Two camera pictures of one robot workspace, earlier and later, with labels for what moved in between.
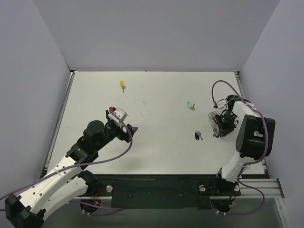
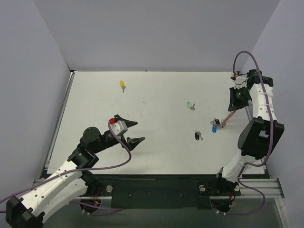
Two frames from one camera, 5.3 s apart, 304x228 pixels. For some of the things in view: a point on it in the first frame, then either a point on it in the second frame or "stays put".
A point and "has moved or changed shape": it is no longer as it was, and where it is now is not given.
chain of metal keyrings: (213, 123) has moved or changed shape
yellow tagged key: (122, 85) stays put
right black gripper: (222, 126) → (236, 100)
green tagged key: (189, 105) stays put
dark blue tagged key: (197, 135) stays put
